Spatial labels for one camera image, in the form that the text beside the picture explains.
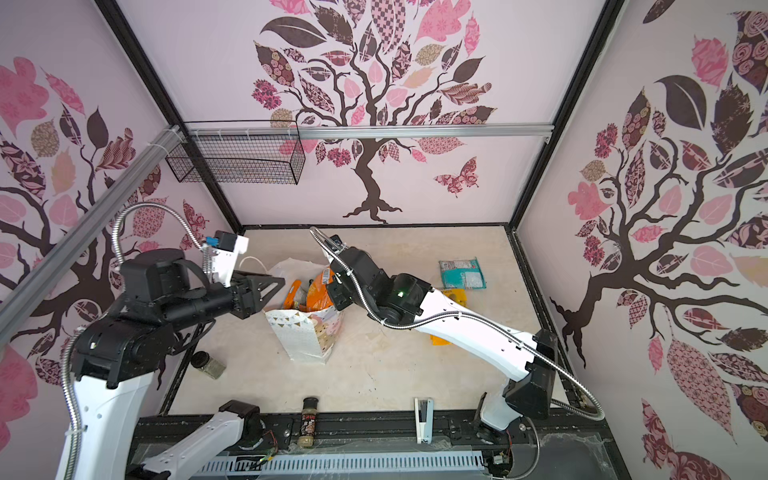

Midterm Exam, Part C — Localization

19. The small glass spice jar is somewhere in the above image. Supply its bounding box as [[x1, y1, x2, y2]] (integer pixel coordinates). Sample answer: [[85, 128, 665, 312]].
[[190, 351, 226, 380]]

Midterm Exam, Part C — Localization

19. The white slotted cable duct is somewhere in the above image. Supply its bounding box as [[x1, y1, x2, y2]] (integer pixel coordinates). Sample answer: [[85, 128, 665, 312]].
[[193, 451, 485, 479]]

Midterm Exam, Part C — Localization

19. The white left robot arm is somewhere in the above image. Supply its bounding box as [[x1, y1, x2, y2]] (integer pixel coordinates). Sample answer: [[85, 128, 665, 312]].
[[56, 249, 285, 479]]

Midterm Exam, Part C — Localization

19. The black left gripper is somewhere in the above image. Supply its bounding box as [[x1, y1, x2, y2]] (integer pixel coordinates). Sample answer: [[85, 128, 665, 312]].
[[166, 267, 287, 329]]

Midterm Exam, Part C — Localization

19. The spice bottle black cap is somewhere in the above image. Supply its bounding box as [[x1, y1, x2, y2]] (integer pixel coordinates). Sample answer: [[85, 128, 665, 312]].
[[297, 396, 319, 448]]

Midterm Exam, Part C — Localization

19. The yellow orange mango snack bag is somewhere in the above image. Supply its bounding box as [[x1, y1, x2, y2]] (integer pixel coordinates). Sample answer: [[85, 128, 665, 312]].
[[429, 289, 468, 347]]

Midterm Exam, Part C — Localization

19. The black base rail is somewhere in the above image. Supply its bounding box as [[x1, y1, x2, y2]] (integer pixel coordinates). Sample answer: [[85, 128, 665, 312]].
[[128, 407, 631, 480]]

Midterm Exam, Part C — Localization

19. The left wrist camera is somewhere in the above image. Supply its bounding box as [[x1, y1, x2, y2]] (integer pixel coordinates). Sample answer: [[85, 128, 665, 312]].
[[202, 230, 249, 287]]

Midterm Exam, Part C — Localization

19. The black wire basket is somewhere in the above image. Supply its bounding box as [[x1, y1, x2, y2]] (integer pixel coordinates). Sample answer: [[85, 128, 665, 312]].
[[165, 120, 306, 185]]

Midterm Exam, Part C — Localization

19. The teal white snack packet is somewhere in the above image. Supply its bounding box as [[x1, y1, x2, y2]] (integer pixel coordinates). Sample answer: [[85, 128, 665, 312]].
[[438, 259, 486, 290]]

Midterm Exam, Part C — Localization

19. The left aluminium rail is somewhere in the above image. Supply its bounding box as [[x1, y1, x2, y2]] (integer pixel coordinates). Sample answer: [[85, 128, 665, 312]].
[[1, 126, 182, 345]]

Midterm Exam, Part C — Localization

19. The orange snack packet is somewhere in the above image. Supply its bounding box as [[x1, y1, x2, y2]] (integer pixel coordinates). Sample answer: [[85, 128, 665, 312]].
[[305, 267, 334, 312]]

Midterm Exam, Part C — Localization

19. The back aluminium rail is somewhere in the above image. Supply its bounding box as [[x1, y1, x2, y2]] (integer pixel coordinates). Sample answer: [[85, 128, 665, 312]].
[[188, 123, 554, 140]]

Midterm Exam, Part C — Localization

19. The aluminium rail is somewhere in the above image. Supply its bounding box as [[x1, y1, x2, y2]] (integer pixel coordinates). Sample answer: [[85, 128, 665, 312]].
[[1, 126, 182, 345], [188, 123, 554, 140]]

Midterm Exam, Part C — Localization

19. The white paper bag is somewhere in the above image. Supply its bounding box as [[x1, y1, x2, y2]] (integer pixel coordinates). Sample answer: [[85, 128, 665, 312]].
[[265, 258, 343, 364]]

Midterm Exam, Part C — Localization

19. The pink yellow Fox's candy bag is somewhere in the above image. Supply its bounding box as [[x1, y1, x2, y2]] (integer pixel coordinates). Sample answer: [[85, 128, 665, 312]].
[[282, 280, 302, 310]]

